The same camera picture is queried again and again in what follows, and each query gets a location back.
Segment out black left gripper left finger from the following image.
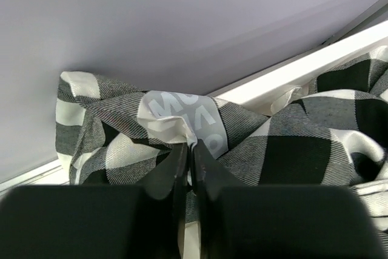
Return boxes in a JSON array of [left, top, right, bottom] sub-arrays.
[[1, 144, 188, 258]]

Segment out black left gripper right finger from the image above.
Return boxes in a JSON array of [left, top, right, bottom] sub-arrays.
[[192, 141, 383, 258]]

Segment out black white checkered shirt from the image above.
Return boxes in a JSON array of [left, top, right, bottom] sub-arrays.
[[55, 45, 387, 258]]

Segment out white plastic basket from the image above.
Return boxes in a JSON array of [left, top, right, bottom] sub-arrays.
[[210, 21, 387, 115]]

